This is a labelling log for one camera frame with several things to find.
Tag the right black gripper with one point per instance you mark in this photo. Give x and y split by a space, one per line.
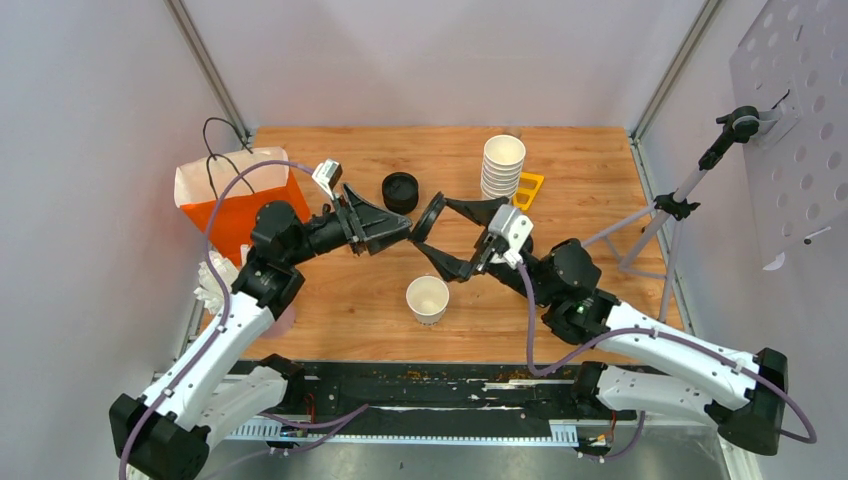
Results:
453 267

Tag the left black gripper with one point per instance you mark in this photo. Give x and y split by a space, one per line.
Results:
366 224

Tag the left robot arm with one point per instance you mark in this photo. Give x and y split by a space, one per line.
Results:
169 430

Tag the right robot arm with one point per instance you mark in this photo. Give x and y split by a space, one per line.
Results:
741 394

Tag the orange paper takeout bag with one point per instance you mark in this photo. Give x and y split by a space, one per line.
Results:
208 190

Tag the stack of black lids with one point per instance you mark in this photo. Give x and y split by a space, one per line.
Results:
400 192

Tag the yellow plastic holder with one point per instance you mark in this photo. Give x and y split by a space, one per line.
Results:
528 188

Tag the stack of white paper cups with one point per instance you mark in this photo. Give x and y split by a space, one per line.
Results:
502 165

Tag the pink cup with packets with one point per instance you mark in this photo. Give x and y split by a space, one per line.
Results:
210 293

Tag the grey tripod stand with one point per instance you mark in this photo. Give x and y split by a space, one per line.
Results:
738 127

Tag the white perforated panel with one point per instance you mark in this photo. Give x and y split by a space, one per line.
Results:
791 65

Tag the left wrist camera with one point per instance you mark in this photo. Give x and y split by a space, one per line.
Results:
326 176

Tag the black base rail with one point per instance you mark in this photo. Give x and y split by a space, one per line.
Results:
454 404

